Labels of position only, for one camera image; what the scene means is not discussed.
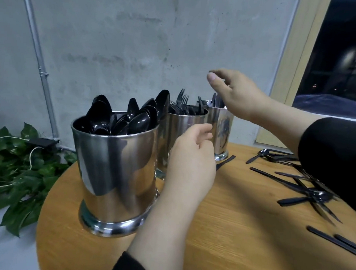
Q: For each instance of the person's right hand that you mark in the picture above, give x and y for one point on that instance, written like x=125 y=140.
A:
x=238 y=95

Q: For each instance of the person's left hand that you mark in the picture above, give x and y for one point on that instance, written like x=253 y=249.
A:
x=191 y=165

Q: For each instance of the black plastic fork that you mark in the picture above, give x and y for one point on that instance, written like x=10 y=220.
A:
x=172 y=107
x=181 y=98
x=200 y=104

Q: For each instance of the bundle of black cutlery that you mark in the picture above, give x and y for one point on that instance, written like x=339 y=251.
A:
x=191 y=109

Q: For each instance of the bunch of black spoons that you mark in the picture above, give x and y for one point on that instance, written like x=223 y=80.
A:
x=100 y=110

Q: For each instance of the pile of black plastic cutlery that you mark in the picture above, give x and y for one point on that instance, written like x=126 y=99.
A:
x=319 y=195

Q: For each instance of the person's right forearm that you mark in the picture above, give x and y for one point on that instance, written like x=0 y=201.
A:
x=332 y=156

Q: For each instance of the person's left forearm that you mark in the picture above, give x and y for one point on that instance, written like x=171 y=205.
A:
x=159 y=246

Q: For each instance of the dark parked car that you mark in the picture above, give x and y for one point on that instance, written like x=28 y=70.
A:
x=330 y=106

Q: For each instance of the black power adapter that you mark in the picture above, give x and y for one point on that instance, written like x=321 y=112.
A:
x=43 y=142

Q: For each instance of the green leafy plant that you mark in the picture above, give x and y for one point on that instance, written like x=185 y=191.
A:
x=16 y=214

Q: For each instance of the grey metal pipe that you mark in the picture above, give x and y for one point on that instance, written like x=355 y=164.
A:
x=39 y=63

